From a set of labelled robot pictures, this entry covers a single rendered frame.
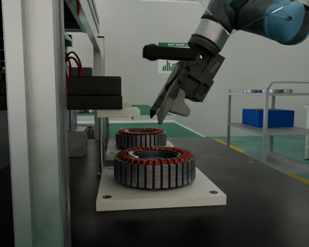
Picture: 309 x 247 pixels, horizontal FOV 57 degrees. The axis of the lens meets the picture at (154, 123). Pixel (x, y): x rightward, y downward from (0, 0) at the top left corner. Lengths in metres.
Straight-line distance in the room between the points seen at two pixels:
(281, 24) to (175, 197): 0.39
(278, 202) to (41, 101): 0.30
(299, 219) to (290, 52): 6.49
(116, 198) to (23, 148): 0.17
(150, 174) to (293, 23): 0.40
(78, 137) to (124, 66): 5.16
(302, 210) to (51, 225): 0.27
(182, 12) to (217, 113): 2.14
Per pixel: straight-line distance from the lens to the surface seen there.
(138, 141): 0.58
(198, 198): 0.34
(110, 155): 0.56
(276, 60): 6.62
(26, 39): 0.20
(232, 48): 6.23
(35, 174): 0.20
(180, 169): 0.35
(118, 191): 0.36
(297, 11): 0.62
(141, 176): 0.35
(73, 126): 0.61
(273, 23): 0.61
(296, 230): 0.32
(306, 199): 0.41
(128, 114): 0.35
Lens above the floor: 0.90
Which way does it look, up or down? 6 degrees down
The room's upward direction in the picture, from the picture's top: straight up
